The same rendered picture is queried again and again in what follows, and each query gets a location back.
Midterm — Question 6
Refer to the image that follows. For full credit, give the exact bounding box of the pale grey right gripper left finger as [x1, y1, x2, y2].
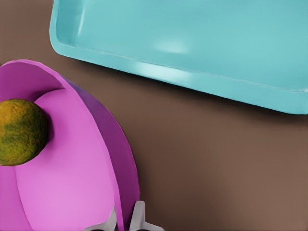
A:
[83, 203, 119, 231]

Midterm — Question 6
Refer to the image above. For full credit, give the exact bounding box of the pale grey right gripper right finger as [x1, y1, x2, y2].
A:
[129, 200, 165, 231]

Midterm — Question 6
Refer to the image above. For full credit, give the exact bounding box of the pink plate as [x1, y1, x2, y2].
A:
[0, 59, 141, 231]

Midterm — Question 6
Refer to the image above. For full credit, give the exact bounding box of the orange with green patches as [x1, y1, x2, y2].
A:
[0, 98, 49, 167]

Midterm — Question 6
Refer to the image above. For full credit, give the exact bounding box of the turquoise tray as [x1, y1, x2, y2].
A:
[49, 0, 308, 115]

